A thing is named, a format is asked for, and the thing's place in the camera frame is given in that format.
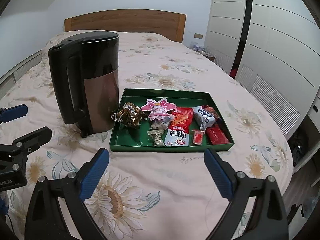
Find beige wrapped candy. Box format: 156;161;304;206
147;120;168;147

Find red and white snack bag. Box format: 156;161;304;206
164;107;194;147

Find white drawer unit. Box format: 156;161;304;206
288;96;319;174

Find wooden headboard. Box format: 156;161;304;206
64;9;187;43

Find floral pink bedspread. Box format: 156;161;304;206
1;33;293;239

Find white wardrobe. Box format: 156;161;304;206
204;0;319;138

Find dark red snack packet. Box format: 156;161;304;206
206;124;229;145

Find blue white snack bag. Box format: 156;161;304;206
192;105;221;132

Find brown wrapped candy bag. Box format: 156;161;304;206
111;102;147;128

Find blue gloved left hand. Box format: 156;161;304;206
0;191;9;216

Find pink My Melody snack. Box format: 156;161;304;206
140;98;177;121

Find small red candy packet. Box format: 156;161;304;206
192;129;205;146

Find green tray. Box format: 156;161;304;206
110;88;234;152

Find black and bronze kettle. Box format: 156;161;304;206
48;31;119;138

